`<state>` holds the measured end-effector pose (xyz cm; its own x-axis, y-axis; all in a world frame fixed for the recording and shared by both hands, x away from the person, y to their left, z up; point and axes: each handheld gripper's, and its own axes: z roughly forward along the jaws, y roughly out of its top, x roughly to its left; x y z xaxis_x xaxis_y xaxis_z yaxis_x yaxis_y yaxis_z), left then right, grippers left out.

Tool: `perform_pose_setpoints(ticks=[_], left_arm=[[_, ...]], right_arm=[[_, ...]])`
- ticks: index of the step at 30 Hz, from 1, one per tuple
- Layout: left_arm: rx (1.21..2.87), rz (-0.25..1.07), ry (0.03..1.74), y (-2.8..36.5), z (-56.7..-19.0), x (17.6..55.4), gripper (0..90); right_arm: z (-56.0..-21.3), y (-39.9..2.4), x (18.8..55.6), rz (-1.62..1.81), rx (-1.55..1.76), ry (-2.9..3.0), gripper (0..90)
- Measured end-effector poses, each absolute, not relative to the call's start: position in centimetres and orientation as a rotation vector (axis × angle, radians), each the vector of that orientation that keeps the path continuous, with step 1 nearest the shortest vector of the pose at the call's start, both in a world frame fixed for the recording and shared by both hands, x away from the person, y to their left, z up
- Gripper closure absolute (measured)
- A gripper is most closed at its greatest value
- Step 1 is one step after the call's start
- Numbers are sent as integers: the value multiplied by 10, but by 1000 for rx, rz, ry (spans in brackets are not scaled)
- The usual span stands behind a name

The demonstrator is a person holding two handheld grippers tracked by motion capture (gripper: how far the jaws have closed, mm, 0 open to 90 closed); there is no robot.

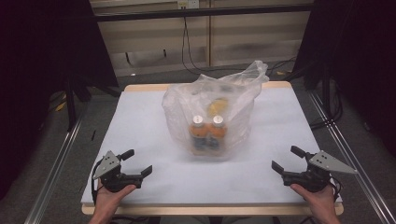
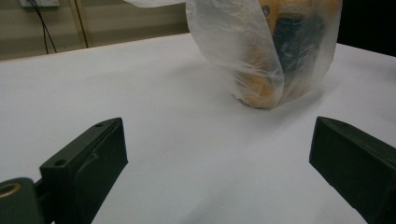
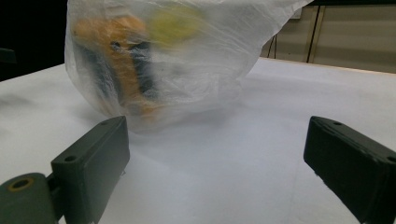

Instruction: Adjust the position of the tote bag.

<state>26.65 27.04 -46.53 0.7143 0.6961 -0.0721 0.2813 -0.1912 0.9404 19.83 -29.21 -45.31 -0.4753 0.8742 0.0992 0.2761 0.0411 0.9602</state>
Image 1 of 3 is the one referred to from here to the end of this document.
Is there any black metal stand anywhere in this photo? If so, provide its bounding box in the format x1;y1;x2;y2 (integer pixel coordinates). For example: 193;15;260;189
320;63;333;124
63;73;79;133

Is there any clear plastic bag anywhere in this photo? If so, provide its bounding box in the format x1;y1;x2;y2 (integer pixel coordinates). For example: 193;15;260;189
161;60;270;161

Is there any black hanging wall cable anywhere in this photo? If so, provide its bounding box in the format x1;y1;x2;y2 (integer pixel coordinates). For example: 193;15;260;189
180;16;250;82

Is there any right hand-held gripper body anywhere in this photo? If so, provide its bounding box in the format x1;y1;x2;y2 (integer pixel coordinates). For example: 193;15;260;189
281;149;359;193

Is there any orange drink bottle white cap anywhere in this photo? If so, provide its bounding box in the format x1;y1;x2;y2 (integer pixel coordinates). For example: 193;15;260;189
207;115;227;151
188;115;208;151

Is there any person's right hand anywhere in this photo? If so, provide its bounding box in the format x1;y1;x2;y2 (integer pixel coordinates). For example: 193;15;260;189
290;183;337;216

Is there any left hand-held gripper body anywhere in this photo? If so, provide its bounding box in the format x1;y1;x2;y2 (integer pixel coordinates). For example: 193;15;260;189
92;150;144;193

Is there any black horizontal bar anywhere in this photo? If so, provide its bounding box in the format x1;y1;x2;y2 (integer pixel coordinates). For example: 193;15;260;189
92;3;316;23

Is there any black curtain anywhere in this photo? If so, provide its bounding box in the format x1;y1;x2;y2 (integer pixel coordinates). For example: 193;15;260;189
291;0;396;158
0;0;120;200

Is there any white table mat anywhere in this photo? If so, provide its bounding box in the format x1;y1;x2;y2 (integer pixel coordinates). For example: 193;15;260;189
80;86;344;205

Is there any metal floor rail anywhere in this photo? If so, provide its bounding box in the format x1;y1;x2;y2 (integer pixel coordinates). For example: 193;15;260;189
307;91;396;224
23;116;84;224

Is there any person's left hand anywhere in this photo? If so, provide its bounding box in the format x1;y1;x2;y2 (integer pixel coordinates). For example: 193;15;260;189
94;181;137;215

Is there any black floor cables bundle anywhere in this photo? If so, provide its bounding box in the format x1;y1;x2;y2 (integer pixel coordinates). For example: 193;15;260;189
308;78;345;131

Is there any right hand-held gripper black cable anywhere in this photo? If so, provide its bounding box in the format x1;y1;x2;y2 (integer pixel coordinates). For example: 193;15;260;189
329;180;344;202

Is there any wooden table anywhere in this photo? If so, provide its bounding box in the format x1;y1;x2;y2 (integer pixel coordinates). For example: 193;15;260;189
80;80;346;217

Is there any yellow item inside bag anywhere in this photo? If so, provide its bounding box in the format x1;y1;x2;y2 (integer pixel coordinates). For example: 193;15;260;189
207;96;230;119

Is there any white wall power outlet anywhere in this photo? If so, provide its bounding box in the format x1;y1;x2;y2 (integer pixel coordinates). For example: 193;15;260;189
177;0;200;10

